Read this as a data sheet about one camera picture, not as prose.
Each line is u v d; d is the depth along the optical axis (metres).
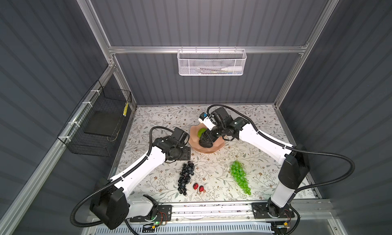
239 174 0.82
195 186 0.81
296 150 0.45
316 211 0.75
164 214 0.72
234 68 0.86
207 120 0.73
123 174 0.43
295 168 0.46
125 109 0.83
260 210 0.73
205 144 0.94
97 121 0.74
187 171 0.83
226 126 0.62
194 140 0.96
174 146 0.57
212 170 0.87
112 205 0.40
